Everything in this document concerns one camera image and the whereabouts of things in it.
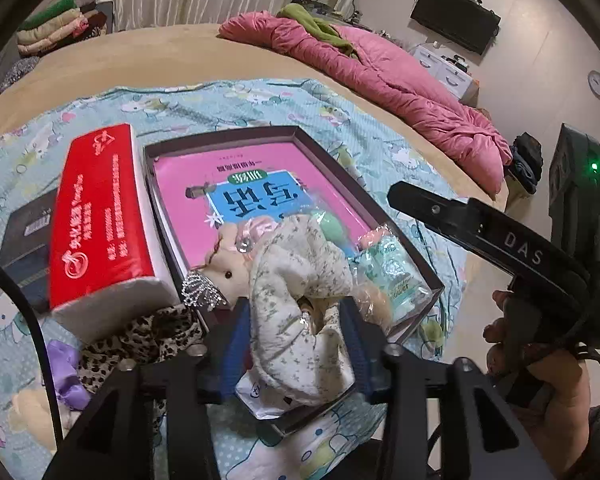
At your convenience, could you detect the green wet wipes pack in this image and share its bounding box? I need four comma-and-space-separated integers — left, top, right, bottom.
354, 234, 432, 323

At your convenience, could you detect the salmon pink sponge pack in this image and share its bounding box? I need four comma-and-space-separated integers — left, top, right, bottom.
356, 224, 393, 250

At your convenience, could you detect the green garment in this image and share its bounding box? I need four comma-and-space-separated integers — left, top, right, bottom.
276, 3, 358, 58

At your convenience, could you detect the light blue cartoon blanket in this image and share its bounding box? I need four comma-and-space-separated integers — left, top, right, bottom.
0, 79, 454, 479

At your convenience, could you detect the beige plush doll pink dress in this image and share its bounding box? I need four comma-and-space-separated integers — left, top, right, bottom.
182, 216, 279, 312

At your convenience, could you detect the pink quilted duvet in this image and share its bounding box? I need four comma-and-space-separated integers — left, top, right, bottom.
219, 11, 512, 196

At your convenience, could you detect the dark clothes pile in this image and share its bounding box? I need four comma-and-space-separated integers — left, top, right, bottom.
507, 132, 544, 194

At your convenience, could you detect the person's right hand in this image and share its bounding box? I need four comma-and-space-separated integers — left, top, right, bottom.
482, 288, 594, 478

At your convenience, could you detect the red white tissue pack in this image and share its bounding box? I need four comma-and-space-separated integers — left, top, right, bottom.
48, 124, 178, 342

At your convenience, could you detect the orange sponge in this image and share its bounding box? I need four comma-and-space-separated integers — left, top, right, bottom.
352, 282, 392, 334

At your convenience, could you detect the dark navy small box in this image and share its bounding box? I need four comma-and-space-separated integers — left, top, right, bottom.
0, 188, 57, 313

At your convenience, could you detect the stack of folded clothes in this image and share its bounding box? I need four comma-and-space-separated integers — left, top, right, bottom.
16, 0, 114, 58

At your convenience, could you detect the cream plush bear purple bow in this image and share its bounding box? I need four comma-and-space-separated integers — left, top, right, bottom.
7, 339, 92, 454

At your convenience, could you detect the floral white cloth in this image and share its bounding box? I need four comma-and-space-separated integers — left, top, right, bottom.
249, 214, 353, 405

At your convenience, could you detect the white drawer cabinet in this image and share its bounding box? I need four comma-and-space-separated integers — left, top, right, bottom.
410, 46, 479, 107

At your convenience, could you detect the round wall clock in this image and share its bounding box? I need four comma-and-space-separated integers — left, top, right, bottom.
588, 70, 600, 100

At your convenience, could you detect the black wall television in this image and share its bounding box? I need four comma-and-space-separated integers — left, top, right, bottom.
411, 0, 501, 55

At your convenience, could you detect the dark shallow box tray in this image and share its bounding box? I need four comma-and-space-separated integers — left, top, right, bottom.
142, 124, 447, 436

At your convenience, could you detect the pink children's book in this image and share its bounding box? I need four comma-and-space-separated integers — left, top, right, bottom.
152, 141, 370, 271

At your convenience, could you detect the leopard print cloth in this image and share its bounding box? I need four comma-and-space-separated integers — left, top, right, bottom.
78, 304, 202, 394

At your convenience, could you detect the black cable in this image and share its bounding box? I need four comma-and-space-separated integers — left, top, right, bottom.
0, 249, 64, 449

